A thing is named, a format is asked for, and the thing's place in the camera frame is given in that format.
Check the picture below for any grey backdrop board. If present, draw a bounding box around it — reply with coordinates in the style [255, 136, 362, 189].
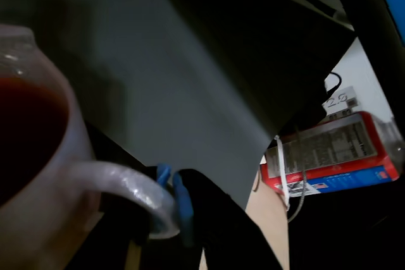
[0, 0, 355, 212]

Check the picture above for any black looped cable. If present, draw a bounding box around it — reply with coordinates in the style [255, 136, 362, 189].
[322, 72, 344, 94]

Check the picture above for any white cable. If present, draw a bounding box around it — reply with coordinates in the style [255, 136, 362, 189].
[273, 135, 291, 211]

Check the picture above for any dark red tea liquid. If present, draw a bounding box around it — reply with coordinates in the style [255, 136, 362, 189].
[0, 75, 70, 204]

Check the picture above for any white paper label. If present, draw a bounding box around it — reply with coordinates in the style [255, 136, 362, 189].
[321, 86, 360, 116]

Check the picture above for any translucent pink gooseneck kettle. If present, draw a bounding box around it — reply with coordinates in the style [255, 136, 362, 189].
[0, 23, 182, 270]

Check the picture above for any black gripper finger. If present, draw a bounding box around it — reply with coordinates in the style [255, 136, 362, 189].
[100, 163, 201, 270]
[172, 169, 286, 270]

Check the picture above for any red cereal box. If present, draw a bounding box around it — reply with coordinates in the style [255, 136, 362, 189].
[259, 111, 405, 199]

